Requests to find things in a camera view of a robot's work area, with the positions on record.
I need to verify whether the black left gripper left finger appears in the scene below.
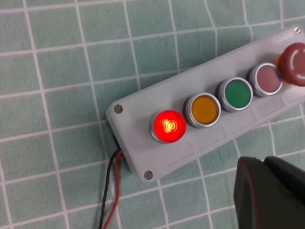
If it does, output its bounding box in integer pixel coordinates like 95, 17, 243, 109
233, 156, 305, 229

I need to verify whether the green push button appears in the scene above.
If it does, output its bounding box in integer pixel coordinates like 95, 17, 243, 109
215, 77, 254, 113

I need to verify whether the green white-grid tablecloth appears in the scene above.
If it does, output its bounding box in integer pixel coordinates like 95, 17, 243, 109
0, 0, 305, 229

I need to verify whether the red indicator light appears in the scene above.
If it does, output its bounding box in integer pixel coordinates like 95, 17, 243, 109
149, 109, 187, 144

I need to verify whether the red wire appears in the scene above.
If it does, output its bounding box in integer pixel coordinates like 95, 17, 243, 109
102, 151, 124, 229

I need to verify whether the grey button switch box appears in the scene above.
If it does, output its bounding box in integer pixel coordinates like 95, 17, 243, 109
105, 23, 305, 184

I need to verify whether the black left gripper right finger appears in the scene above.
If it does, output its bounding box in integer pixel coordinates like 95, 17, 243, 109
263, 156, 305, 203

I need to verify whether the red flat push button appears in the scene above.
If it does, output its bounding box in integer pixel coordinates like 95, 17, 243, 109
247, 62, 284, 98

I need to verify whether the red emergency stop mushroom button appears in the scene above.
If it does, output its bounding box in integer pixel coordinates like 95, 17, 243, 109
275, 42, 305, 87

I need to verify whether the black wire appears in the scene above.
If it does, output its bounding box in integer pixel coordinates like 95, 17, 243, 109
98, 149, 122, 229

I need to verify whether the yellow push button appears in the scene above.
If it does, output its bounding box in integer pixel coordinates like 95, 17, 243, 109
183, 92, 222, 129

